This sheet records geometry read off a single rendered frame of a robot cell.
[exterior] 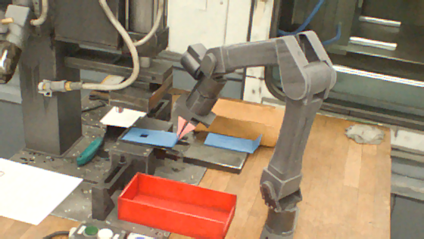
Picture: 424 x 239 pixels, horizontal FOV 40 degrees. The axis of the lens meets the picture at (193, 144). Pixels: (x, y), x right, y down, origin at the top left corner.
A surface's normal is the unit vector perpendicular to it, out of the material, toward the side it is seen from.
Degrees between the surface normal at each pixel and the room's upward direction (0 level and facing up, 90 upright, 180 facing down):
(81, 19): 90
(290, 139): 91
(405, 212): 90
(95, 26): 90
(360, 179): 0
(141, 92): 0
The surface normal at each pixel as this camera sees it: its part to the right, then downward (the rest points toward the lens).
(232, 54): -0.65, 0.22
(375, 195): 0.07, -0.87
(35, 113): -0.29, 0.45
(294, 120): -0.75, 0.36
